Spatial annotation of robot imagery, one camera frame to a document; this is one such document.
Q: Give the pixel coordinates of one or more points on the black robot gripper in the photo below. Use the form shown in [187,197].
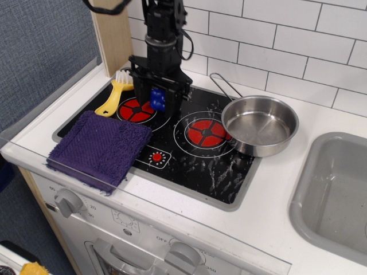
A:
[160,69]

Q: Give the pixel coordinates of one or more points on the blue bumpy toy block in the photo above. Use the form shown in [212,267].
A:
[157,99]

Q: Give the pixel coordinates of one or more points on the small steel pan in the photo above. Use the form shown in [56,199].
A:
[259,126]

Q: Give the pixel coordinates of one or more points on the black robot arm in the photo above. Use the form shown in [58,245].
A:
[164,21]

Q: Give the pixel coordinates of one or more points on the yellow dish brush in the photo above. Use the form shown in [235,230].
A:
[122,82]

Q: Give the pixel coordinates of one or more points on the purple folded towel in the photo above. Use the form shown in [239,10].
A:
[99,151]

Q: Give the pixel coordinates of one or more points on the grey left oven knob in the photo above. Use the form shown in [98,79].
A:
[67,202]

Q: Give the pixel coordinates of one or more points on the grey oven knob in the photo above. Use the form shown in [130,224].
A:
[67,202]
[183,257]

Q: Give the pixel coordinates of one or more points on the grey right oven knob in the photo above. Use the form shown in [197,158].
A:
[183,257]

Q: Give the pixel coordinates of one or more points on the grey sink basin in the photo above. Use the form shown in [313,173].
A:
[328,208]

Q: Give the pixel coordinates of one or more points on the yellow cloth scrap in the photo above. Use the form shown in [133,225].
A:
[33,268]

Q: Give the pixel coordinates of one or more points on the wooden upright post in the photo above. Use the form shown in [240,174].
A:
[114,40]

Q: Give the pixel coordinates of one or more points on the grey oven door handle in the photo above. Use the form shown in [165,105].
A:
[113,263]

